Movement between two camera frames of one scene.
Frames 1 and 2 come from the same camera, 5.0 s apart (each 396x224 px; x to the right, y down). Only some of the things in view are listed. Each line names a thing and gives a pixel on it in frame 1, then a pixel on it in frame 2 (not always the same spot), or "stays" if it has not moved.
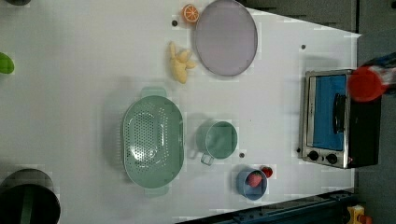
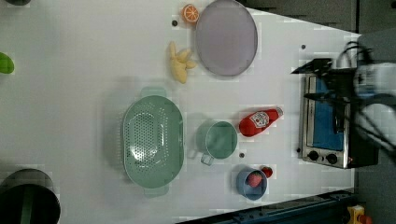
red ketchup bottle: [365, 83] -> [258, 121]
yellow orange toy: [355, 211] stays
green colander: [153, 140] stays
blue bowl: [253, 193] stays
